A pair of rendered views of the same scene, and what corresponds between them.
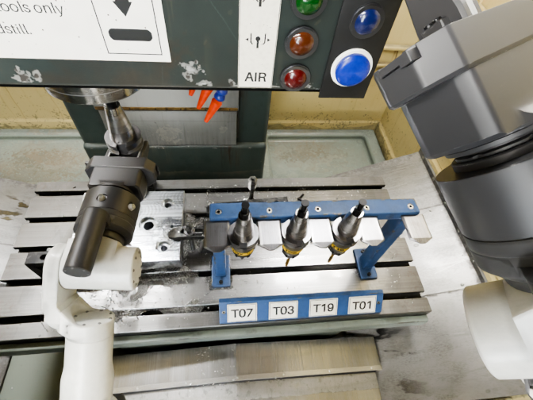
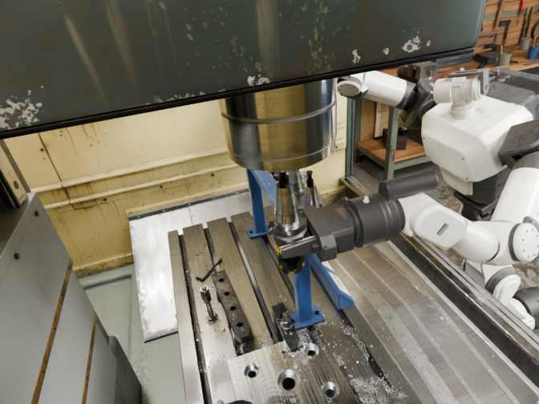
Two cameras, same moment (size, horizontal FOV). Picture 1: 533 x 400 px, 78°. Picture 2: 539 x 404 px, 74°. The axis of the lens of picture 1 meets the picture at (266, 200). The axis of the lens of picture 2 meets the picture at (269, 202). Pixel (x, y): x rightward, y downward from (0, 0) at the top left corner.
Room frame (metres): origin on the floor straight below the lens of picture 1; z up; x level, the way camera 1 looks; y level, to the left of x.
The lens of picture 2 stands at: (0.45, 0.76, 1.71)
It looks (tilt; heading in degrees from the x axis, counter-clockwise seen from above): 32 degrees down; 268
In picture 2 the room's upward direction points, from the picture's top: 7 degrees counter-clockwise
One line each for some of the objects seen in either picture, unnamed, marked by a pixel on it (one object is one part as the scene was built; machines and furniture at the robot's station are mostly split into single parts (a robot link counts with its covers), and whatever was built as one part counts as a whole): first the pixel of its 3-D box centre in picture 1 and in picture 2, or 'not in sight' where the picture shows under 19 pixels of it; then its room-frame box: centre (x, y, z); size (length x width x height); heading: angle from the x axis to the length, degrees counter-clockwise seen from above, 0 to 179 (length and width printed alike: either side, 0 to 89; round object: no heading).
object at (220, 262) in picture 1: (219, 248); (301, 281); (0.37, 0.10, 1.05); 0.10 x 0.05 x 0.30; 12
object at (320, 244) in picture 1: (320, 232); not in sight; (0.36, -0.13, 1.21); 0.07 x 0.05 x 0.01; 12
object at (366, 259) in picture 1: (382, 241); (256, 199); (0.46, -0.33, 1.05); 0.10 x 0.05 x 0.30; 12
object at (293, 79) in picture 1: (295, 78); not in sight; (0.25, -0.01, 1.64); 0.02 x 0.01 x 0.02; 102
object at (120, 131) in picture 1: (117, 121); (285, 202); (0.41, 0.28, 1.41); 0.04 x 0.04 x 0.07
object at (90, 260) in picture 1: (101, 248); (399, 204); (0.20, 0.24, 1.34); 0.11 x 0.11 x 0.11; 8
